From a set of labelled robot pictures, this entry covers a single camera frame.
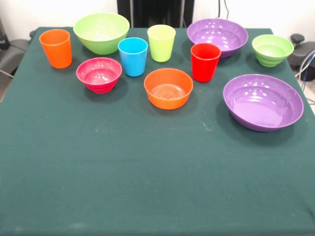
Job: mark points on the large green bowl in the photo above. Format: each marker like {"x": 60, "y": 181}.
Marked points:
{"x": 101, "y": 41}

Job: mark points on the black chair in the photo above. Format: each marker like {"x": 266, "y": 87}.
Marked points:
{"x": 304, "y": 52}
{"x": 12, "y": 55}

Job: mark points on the purple bowl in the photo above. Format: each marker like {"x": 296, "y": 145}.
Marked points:
{"x": 216, "y": 37}
{"x": 263, "y": 105}

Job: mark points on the yellow-green cup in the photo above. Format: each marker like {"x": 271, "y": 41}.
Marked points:
{"x": 160, "y": 48}

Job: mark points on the red cup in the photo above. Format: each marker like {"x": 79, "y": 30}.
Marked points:
{"x": 203, "y": 66}

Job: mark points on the blue cup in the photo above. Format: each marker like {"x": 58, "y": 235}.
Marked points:
{"x": 134, "y": 61}

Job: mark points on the dark green tablecloth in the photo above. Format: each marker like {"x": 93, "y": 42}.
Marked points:
{"x": 147, "y": 184}

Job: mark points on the pink bowl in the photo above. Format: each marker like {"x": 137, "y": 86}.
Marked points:
{"x": 99, "y": 81}

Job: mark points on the orange cup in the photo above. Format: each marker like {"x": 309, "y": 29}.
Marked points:
{"x": 57, "y": 51}

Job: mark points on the orange bowl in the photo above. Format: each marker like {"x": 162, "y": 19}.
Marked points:
{"x": 168, "y": 98}

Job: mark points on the small green bowl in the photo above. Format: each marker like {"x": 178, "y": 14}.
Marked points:
{"x": 272, "y": 52}

